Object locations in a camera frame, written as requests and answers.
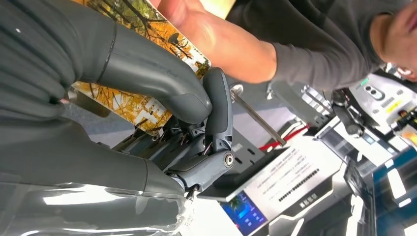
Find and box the grey machine with lens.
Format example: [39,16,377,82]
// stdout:
[348,73,417,139]

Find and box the dark grey machine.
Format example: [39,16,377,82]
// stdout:
[266,81,328,128]

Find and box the person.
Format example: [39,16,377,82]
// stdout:
[149,0,417,93]

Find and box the blue display panel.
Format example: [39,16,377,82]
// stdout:
[372,147,417,236]

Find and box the white kiosk stand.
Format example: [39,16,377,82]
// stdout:
[198,128,360,236]

